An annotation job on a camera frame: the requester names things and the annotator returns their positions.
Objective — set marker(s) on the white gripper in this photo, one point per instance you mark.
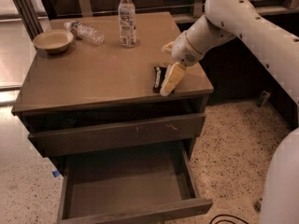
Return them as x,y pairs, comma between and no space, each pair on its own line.
183,51

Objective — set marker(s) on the black rxbar chocolate wrapper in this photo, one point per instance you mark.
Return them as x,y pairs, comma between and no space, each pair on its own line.
159,78

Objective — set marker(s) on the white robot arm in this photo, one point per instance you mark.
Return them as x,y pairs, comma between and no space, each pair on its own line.
278,51

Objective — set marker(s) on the brown drawer cabinet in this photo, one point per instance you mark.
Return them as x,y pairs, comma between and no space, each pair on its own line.
87,85

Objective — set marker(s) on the open lower wooden drawer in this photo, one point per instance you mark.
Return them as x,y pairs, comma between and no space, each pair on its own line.
133,185

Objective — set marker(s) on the upright clear water bottle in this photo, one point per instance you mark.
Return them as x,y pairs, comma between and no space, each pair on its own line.
126,11

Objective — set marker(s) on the lying clear water bottle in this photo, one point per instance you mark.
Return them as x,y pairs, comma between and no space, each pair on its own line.
85,32

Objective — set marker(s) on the beige round bowl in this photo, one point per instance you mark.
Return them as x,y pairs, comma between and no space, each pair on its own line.
53,41

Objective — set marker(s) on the blue tape piece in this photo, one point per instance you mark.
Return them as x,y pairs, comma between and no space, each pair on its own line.
56,173

